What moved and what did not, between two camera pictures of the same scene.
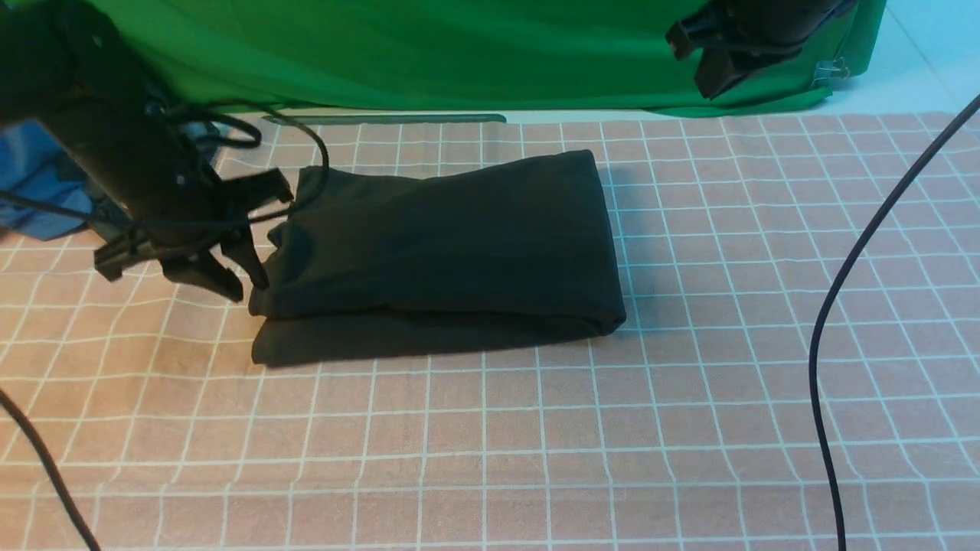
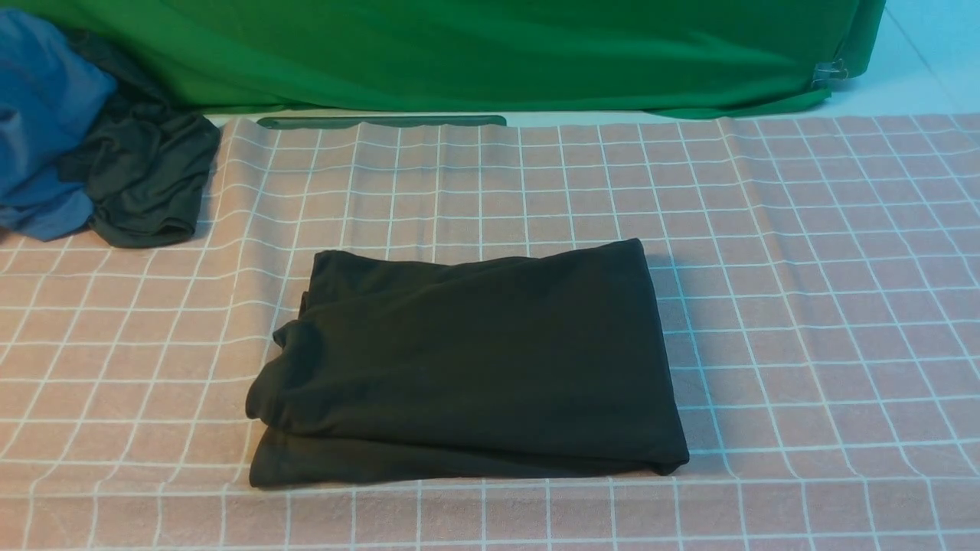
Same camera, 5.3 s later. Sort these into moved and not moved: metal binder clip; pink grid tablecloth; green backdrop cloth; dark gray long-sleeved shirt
Moved: dark gray long-sleeved shirt
Not moved: metal binder clip; green backdrop cloth; pink grid tablecloth
